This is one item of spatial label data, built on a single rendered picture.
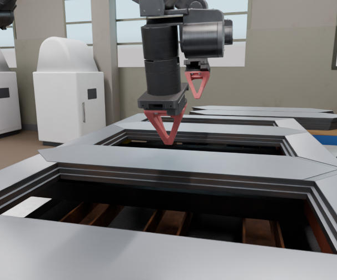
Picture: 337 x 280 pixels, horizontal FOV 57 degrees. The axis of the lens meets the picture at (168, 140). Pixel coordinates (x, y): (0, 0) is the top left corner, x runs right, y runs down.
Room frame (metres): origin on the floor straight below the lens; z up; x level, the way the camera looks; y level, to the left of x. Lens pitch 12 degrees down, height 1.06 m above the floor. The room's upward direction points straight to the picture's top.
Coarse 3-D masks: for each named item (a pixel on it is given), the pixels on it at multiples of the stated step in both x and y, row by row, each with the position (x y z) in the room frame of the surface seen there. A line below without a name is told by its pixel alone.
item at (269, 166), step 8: (256, 160) 0.72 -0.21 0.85; (264, 160) 0.72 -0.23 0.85; (272, 160) 0.72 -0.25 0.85; (280, 160) 0.72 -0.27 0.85; (288, 160) 0.72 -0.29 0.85; (264, 168) 0.65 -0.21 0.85; (272, 168) 0.65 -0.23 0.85; (280, 168) 0.65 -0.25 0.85; (288, 168) 0.65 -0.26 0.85; (264, 176) 0.60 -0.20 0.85; (272, 176) 0.60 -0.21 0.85; (280, 176) 0.60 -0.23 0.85; (288, 176) 0.60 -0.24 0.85; (296, 176) 0.60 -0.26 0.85
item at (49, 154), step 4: (80, 144) 0.88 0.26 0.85; (52, 148) 0.83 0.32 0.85; (56, 148) 0.83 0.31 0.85; (60, 148) 0.83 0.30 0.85; (64, 148) 0.83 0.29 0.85; (68, 148) 0.83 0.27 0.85; (72, 148) 0.83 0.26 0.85; (44, 152) 0.79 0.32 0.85; (48, 152) 0.79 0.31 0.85; (52, 152) 0.79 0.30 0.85; (56, 152) 0.79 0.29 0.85; (60, 152) 0.79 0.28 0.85; (64, 152) 0.79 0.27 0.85; (44, 156) 0.75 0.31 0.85; (48, 156) 0.75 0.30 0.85; (52, 156) 0.75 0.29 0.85; (56, 156) 0.75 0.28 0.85; (48, 160) 0.72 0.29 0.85
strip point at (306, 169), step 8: (296, 160) 0.72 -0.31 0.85; (304, 160) 0.72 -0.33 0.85; (296, 168) 0.65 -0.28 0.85; (304, 168) 0.65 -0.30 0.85; (312, 168) 0.65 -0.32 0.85; (320, 168) 0.65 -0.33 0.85; (328, 168) 0.65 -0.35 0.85; (336, 168) 0.65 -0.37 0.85; (304, 176) 0.60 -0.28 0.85; (312, 176) 0.60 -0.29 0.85
